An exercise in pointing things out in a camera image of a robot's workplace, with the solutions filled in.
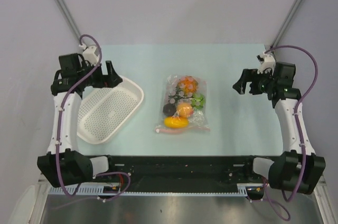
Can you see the clear zip top bag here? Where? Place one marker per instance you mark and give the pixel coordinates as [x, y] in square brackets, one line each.
[197, 121]

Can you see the toy peach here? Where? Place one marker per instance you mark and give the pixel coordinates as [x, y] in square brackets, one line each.
[184, 110]

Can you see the green toy watermelon ball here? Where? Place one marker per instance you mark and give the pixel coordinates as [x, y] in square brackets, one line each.
[198, 100]

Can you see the orange toy pineapple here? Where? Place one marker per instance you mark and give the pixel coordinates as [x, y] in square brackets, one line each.
[183, 88]

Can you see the right aluminium frame post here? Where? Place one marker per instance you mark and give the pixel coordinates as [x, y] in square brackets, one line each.
[286, 23]

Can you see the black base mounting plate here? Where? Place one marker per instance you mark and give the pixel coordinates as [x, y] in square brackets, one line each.
[181, 173]

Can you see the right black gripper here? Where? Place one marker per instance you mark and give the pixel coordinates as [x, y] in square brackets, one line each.
[247, 76]

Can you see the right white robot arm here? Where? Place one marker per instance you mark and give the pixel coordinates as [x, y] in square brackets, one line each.
[298, 168]

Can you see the toy orange mango slice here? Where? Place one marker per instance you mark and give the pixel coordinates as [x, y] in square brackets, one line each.
[176, 122]

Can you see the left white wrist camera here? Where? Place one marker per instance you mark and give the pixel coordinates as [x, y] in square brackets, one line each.
[90, 53]

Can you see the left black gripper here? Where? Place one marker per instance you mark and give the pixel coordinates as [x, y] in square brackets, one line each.
[114, 78]

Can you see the white slotted cable duct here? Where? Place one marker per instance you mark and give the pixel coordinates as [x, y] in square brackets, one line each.
[107, 190]

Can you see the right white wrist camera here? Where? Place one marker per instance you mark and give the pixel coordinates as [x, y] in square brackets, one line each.
[267, 63]

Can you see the white perforated plastic basket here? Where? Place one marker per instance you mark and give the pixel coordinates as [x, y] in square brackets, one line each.
[103, 112]

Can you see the toy chocolate donut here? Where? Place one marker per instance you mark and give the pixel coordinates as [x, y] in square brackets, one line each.
[169, 110]

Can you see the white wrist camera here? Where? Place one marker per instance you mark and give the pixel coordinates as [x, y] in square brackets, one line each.
[267, 63]
[90, 53]

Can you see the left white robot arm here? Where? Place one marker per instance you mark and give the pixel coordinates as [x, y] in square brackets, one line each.
[63, 164]

